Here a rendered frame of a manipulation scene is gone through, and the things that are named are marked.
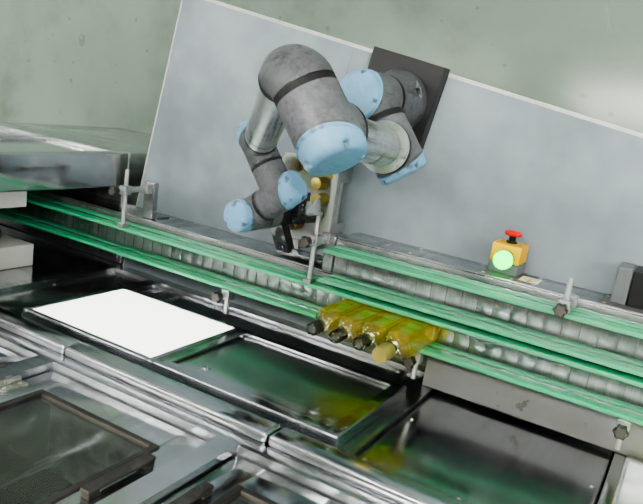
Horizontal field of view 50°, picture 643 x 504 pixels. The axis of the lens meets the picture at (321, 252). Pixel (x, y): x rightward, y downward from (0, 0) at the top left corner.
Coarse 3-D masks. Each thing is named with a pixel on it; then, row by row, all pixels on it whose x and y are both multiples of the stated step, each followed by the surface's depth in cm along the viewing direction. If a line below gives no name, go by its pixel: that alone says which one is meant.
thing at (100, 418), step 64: (64, 256) 231; (0, 320) 164; (256, 320) 199; (0, 384) 138; (64, 384) 144; (128, 384) 144; (0, 448) 118; (64, 448) 121; (128, 448) 124; (192, 448) 127; (256, 448) 126; (320, 448) 126; (384, 448) 136; (448, 448) 140; (512, 448) 144; (576, 448) 148
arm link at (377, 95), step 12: (360, 72) 153; (372, 72) 153; (348, 84) 154; (360, 84) 152; (372, 84) 151; (384, 84) 153; (396, 84) 159; (348, 96) 154; (360, 96) 152; (372, 96) 151; (384, 96) 153; (396, 96) 156; (360, 108) 152; (372, 108) 151; (384, 108) 152; (396, 108) 154; (372, 120) 153
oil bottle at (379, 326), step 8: (368, 320) 152; (376, 320) 153; (384, 320) 154; (392, 320) 155; (400, 320) 156; (368, 328) 149; (376, 328) 149; (384, 328) 149; (376, 336) 148; (384, 336) 149; (376, 344) 148
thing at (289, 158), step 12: (288, 156) 183; (288, 168) 186; (336, 180) 177; (312, 192) 189; (324, 192) 187; (312, 204) 189; (324, 216) 188; (300, 228) 191; (312, 228) 190; (324, 228) 188
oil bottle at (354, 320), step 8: (352, 312) 157; (360, 312) 158; (368, 312) 159; (376, 312) 160; (384, 312) 162; (344, 320) 152; (352, 320) 152; (360, 320) 152; (352, 328) 151; (360, 328) 152; (352, 336) 151
